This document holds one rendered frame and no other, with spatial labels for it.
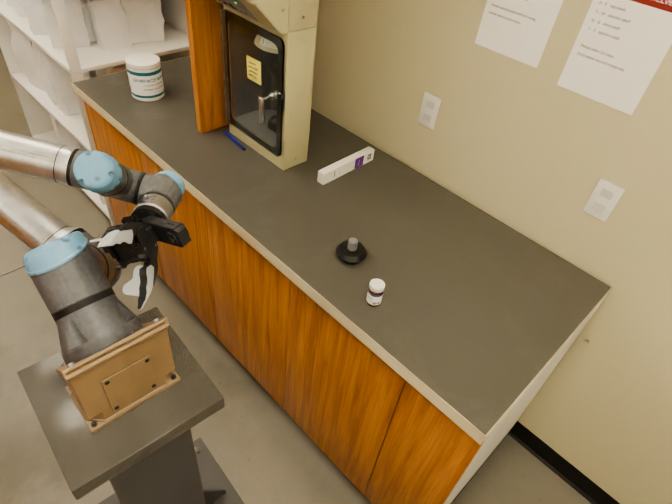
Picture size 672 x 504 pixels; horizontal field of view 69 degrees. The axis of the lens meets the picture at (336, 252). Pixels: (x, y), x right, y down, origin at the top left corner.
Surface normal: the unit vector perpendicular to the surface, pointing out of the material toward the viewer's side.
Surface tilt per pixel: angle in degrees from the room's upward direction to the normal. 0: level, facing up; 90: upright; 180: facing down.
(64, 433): 0
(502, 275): 0
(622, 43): 90
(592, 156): 90
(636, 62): 90
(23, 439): 0
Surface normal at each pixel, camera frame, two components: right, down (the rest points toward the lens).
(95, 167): 0.18, 0.01
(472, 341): 0.11, -0.73
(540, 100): -0.71, 0.42
